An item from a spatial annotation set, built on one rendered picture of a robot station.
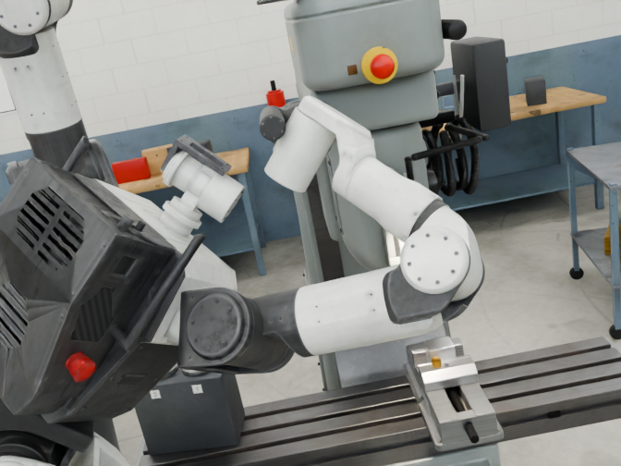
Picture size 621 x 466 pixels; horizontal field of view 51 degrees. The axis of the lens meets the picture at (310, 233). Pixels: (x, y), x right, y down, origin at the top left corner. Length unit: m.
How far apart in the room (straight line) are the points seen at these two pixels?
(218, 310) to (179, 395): 0.77
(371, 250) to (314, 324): 0.58
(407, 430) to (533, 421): 0.29
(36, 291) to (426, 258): 0.48
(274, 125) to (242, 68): 4.71
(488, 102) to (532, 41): 4.35
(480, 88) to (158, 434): 1.12
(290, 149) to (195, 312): 0.25
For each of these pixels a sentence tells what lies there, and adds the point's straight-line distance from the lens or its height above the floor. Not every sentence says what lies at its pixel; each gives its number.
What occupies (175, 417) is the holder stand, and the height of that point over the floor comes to 1.04.
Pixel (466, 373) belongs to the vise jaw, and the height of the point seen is 1.04.
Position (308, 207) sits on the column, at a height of 1.36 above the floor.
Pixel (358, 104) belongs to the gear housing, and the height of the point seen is 1.69.
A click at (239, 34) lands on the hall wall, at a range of 5.56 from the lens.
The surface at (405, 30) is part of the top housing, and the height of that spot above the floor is 1.81.
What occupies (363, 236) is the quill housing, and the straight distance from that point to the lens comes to 1.35.
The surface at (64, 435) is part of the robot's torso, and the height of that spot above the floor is 1.35.
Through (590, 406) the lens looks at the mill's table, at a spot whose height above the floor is 0.91.
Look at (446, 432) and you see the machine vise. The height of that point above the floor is 0.99.
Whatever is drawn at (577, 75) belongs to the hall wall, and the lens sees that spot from 6.17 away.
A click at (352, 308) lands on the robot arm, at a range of 0.79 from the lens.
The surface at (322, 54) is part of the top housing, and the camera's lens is 1.15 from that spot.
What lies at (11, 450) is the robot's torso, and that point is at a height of 1.35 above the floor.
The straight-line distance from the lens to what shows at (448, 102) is 5.24.
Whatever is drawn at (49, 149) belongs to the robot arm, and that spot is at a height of 1.74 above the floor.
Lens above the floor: 1.87
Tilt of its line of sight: 19 degrees down
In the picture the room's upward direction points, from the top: 11 degrees counter-clockwise
